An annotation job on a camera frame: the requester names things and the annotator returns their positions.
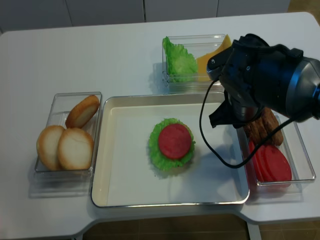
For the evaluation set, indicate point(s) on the tomato slice middle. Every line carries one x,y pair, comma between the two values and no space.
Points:
262,164

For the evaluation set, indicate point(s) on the yellow cheese slice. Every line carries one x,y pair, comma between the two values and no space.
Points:
202,61

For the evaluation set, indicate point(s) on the clear bun container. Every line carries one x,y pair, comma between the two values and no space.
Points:
61,106

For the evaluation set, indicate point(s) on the tomato slice right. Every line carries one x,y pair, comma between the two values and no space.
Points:
276,164

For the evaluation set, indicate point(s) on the bun half front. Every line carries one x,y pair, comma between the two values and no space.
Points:
75,149

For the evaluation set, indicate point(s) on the brown meat patty middle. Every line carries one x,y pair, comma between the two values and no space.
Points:
259,131

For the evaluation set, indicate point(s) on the brown meat patty left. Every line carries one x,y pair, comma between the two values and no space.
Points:
250,132

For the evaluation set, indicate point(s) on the clear patty tomato container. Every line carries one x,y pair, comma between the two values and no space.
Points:
294,150

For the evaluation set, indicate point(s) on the tomato slice on burger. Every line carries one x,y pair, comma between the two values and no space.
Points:
174,141

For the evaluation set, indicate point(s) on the clear lettuce cheese container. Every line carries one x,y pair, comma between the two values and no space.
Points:
197,45

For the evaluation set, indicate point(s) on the bun half far left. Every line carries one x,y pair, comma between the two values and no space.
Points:
47,147

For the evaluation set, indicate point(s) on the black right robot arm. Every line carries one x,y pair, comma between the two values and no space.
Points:
255,75

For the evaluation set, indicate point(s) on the brown meat patty right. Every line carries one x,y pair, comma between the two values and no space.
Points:
270,123

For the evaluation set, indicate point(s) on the lettuce leaf on burger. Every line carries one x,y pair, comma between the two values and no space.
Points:
157,158

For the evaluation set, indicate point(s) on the brown meat patty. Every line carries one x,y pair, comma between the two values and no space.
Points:
259,131
270,123
250,132

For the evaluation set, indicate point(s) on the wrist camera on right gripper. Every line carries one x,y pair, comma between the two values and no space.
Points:
217,62

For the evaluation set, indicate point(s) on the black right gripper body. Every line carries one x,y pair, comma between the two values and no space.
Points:
239,106

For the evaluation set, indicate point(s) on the green lettuce leaf in container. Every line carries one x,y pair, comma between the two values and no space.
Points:
181,65

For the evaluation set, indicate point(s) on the tomato slice left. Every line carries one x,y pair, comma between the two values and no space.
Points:
254,160

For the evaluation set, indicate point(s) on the white metal serving tray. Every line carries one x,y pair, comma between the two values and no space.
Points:
124,175

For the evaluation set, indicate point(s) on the upright bun half back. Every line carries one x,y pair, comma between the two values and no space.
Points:
82,112

